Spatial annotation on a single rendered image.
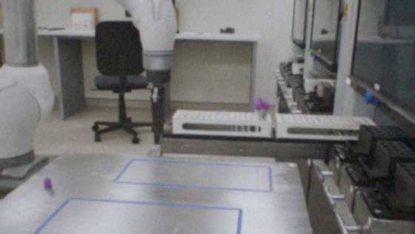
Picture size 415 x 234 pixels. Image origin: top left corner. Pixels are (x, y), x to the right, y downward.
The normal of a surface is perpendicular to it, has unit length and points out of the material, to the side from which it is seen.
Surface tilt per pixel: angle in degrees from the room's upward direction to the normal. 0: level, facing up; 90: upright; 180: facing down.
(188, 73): 90
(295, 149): 90
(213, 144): 90
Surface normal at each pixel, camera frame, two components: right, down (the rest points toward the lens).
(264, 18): -0.04, 0.29
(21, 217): 0.03, -0.96
